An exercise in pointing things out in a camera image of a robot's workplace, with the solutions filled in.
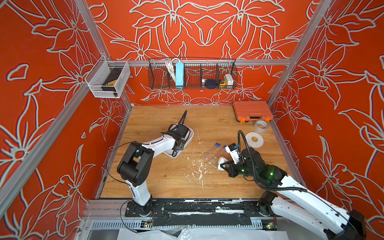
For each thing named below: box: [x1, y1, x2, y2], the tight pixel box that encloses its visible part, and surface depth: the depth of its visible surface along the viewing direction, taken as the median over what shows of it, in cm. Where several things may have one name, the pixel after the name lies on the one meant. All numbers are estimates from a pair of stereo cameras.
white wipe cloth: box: [218, 156, 229, 171], surface depth 76 cm
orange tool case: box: [232, 100, 274, 123], surface depth 110 cm
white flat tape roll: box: [245, 132, 264, 148], surface depth 100 cm
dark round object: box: [204, 79, 219, 90], surface depth 97 cm
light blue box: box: [175, 62, 184, 87], surface depth 92 cm
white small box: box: [224, 73, 234, 86], surface depth 94 cm
